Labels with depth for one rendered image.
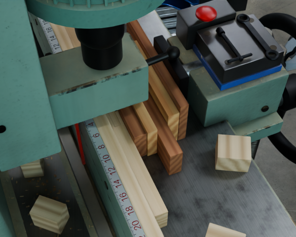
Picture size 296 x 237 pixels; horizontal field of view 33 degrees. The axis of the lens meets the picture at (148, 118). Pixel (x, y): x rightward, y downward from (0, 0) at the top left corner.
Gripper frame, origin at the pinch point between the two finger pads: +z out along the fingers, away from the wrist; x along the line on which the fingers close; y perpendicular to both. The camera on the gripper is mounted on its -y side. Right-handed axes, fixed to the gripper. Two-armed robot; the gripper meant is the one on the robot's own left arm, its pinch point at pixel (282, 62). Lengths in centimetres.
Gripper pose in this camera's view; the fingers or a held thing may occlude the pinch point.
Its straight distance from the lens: 106.3
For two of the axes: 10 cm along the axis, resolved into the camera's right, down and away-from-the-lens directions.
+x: -4.0, -7.4, 5.4
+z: -7.8, 5.8, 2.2
